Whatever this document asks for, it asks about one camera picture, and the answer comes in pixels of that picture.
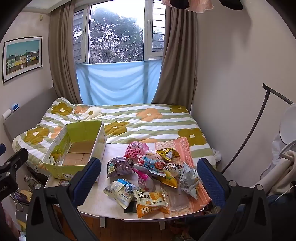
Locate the pink hanging cloth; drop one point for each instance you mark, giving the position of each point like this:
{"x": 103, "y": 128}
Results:
{"x": 189, "y": 4}

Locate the small blue object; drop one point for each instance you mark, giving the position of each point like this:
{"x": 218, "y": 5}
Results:
{"x": 15, "y": 107}

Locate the person's jeans leg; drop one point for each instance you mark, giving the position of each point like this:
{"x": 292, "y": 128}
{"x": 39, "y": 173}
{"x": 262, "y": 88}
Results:
{"x": 277, "y": 201}

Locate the window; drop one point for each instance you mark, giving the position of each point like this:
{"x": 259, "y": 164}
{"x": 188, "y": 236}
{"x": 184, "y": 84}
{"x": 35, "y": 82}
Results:
{"x": 115, "y": 32}

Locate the brown snack packet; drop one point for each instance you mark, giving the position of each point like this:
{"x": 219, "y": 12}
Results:
{"x": 172, "y": 166}

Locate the pink striped snack packet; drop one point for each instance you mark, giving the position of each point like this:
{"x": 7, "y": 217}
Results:
{"x": 135, "y": 149}

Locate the yellow chips bag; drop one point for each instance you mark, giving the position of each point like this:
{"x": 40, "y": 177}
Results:
{"x": 170, "y": 179}

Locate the white blue bread packet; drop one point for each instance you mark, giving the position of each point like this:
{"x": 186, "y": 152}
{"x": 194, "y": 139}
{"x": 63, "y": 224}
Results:
{"x": 120, "y": 192}

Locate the brown curtain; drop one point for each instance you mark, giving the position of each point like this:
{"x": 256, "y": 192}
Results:
{"x": 64, "y": 58}
{"x": 178, "y": 64}

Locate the purple snack packet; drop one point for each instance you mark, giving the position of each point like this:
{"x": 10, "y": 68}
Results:
{"x": 120, "y": 166}

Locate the silver snack bag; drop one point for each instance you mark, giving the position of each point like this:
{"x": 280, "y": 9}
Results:
{"x": 189, "y": 180}

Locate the clear plastic bag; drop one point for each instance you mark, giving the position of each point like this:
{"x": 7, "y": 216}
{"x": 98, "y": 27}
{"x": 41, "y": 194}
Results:
{"x": 178, "y": 199}

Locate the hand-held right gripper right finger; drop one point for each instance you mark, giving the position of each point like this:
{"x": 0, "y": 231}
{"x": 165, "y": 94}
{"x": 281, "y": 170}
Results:
{"x": 210, "y": 180}

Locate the floral striped quilt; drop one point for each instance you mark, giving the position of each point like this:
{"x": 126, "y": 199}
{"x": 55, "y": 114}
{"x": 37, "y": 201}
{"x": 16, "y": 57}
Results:
{"x": 148, "y": 125}

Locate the clear waffle packet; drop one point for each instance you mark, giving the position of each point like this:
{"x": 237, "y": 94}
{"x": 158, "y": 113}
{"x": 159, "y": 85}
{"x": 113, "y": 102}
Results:
{"x": 151, "y": 154}

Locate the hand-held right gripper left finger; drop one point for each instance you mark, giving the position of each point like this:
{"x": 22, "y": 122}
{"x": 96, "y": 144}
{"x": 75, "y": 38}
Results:
{"x": 85, "y": 180}

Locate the pink clear snack packet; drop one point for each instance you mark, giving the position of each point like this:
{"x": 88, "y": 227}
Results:
{"x": 144, "y": 182}

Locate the black curved stand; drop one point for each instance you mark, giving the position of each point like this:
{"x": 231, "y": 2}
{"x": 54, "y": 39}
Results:
{"x": 261, "y": 120}

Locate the light blue cloth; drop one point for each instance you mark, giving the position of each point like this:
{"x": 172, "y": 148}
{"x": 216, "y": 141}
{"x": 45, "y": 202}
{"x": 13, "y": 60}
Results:
{"x": 115, "y": 81}

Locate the white floral tablecloth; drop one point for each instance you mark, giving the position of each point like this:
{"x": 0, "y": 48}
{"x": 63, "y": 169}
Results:
{"x": 113, "y": 150}

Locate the grey headboard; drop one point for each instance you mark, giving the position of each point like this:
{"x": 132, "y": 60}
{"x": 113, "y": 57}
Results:
{"x": 30, "y": 109}

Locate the white garment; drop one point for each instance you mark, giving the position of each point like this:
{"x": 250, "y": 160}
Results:
{"x": 282, "y": 171}

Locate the orange cake packet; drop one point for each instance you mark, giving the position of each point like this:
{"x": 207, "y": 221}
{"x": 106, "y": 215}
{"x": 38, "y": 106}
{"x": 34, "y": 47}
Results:
{"x": 150, "y": 206}

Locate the white table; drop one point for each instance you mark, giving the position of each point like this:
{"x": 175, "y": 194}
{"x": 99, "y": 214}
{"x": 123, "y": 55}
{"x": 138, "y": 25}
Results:
{"x": 103, "y": 221}

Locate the orange floral cloth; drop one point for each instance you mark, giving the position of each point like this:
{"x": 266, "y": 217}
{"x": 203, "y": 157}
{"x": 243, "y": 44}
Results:
{"x": 182, "y": 148}

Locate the dark green snack packet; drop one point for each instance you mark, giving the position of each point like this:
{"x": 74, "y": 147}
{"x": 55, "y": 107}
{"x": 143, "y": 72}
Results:
{"x": 131, "y": 207}

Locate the framed wall picture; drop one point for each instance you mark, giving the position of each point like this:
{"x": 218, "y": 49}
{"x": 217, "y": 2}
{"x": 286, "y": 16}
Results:
{"x": 22, "y": 58}

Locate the gold foil snack packet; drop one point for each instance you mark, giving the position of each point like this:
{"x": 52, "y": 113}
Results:
{"x": 167, "y": 154}

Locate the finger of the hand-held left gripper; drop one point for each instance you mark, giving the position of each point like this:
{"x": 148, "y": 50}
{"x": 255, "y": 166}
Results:
{"x": 2, "y": 149}
{"x": 16, "y": 160}

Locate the crumpled white tissue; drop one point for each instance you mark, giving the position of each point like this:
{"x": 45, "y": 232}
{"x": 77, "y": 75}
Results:
{"x": 217, "y": 155}

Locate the white blue red-print packet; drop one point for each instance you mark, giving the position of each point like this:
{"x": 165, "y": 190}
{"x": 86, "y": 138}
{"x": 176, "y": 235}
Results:
{"x": 150, "y": 165}

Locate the white round fan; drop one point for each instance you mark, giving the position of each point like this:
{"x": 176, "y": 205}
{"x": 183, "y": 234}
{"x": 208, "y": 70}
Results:
{"x": 288, "y": 125}

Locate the yellow-green cardboard box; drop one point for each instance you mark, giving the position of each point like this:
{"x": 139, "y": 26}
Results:
{"x": 85, "y": 132}

